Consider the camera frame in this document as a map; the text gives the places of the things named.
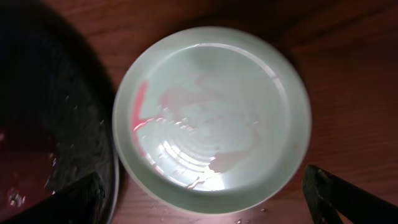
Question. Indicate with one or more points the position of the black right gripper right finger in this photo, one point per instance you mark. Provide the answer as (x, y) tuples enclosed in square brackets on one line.
[(328, 195)]

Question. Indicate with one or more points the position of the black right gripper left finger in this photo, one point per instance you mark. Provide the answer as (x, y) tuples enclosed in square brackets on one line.
[(79, 203)]

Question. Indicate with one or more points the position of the black round tray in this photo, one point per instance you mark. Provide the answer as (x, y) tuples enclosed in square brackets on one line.
[(56, 105)]

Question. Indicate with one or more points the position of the light blue plate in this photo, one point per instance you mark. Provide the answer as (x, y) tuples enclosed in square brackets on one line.
[(211, 120)]

